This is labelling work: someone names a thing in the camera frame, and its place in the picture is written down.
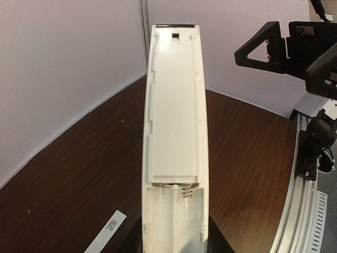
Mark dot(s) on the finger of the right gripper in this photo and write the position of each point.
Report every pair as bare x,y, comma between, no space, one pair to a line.
265,50
320,77

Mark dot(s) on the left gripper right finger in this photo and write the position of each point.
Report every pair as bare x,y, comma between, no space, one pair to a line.
216,241

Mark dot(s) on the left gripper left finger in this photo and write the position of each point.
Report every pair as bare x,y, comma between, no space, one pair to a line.
136,244

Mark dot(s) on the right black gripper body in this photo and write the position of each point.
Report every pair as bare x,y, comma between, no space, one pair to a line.
306,43

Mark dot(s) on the white remote battery cover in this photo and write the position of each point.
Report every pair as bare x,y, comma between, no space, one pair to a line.
106,233

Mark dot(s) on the white remote control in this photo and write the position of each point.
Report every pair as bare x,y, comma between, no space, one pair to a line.
175,159

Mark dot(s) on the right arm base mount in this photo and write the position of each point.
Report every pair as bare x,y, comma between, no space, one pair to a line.
312,156

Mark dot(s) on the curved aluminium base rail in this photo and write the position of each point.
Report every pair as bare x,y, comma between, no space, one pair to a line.
302,223

